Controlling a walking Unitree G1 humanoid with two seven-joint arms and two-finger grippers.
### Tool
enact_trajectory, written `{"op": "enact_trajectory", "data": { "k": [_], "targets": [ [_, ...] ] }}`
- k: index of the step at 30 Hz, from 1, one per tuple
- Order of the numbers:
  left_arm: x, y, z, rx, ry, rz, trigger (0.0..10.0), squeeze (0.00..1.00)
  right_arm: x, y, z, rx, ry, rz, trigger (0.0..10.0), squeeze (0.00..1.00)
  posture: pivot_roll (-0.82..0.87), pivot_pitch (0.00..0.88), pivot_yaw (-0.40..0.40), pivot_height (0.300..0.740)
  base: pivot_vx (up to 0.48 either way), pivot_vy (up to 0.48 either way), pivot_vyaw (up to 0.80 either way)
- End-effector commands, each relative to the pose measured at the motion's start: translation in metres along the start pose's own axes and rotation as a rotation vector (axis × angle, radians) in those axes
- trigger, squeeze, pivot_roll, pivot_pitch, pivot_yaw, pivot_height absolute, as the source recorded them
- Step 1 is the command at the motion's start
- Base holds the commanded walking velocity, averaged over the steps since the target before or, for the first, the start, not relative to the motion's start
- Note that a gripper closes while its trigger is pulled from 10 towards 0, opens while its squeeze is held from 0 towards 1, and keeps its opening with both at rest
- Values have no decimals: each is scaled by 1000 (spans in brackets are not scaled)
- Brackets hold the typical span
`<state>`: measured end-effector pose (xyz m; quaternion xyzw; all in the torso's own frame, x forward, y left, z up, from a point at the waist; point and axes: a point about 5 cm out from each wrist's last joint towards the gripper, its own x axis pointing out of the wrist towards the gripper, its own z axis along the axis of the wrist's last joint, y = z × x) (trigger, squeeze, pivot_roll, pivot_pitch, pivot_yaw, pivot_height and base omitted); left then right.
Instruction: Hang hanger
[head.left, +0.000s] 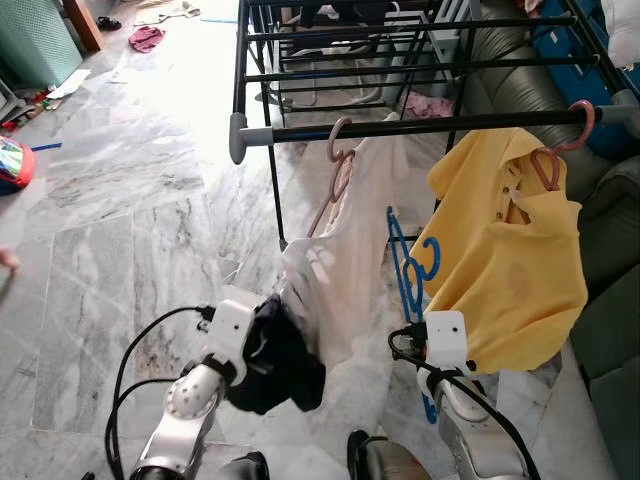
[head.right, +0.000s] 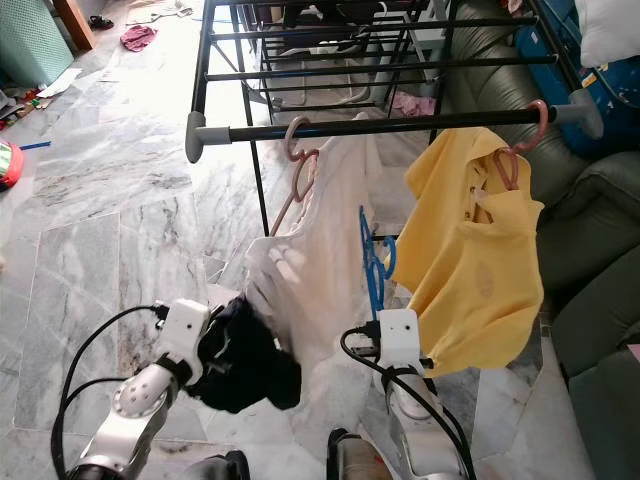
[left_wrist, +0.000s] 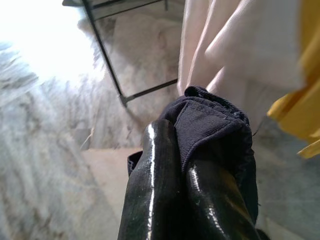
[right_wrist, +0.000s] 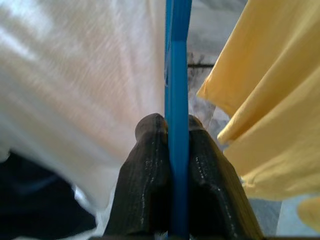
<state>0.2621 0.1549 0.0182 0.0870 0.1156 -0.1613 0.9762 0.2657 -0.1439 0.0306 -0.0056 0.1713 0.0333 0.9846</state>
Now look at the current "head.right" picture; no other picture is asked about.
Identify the yellow polo shirt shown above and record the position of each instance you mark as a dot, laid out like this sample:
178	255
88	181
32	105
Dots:
470	290

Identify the green laundry hamper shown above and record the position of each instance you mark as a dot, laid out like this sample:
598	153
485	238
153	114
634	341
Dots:
35	40

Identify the red and blue school bag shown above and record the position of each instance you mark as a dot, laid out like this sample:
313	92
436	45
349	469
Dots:
10	165

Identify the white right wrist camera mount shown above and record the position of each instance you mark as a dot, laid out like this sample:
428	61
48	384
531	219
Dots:
400	338

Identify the white paper sheet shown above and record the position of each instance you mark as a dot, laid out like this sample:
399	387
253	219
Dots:
58	82

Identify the blue plastic hanger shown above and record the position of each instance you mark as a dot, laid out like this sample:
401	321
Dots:
370	270

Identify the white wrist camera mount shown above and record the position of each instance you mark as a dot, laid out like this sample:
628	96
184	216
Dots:
187	330
400	338

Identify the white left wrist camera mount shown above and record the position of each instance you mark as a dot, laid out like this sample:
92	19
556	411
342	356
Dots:
187	330

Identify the dark navy garment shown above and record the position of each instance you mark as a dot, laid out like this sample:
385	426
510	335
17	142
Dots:
255	365

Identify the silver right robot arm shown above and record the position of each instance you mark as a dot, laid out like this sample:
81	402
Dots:
420	420

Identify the reddish brown hanger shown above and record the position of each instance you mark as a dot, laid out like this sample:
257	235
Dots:
543	120

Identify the pale pink hanger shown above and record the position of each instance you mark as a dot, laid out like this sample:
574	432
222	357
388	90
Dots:
290	140

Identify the white shirt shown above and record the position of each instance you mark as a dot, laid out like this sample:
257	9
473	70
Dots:
310	290

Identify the white pillow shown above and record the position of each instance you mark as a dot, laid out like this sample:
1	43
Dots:
610	30

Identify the black metal drying rack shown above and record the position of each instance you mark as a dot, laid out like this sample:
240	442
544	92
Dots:
195	140

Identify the beige floor mat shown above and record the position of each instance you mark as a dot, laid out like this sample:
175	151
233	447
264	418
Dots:
160	10

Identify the small pink cloth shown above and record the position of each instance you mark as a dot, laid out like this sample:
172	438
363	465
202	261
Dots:
412	105

